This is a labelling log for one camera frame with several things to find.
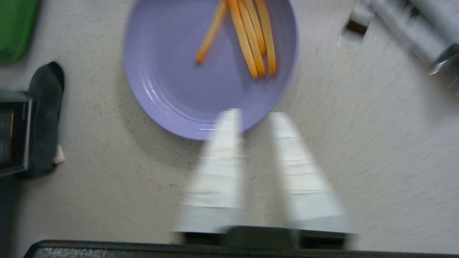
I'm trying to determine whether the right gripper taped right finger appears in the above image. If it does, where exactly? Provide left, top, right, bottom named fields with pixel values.
left=268, top=111, right=356, bottom=235

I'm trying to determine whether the silver black microwave oven body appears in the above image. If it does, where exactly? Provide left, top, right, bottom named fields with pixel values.
left=0, top=90, right=33, bottom=258

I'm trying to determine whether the green plastic cutting board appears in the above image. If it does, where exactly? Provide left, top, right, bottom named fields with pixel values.
left=0, top=0, right=42, bottom=65

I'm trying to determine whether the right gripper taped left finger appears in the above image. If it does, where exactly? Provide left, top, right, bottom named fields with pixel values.
left=174, top=108, right=246, bottom=234

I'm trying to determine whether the small white paper scrap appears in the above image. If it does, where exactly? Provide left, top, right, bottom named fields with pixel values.
left=54, top=144, right=66, bottom=164

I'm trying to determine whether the purple plastic plate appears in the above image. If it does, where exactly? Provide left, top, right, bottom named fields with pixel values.
left=123, top=0, right=300, bottom=141

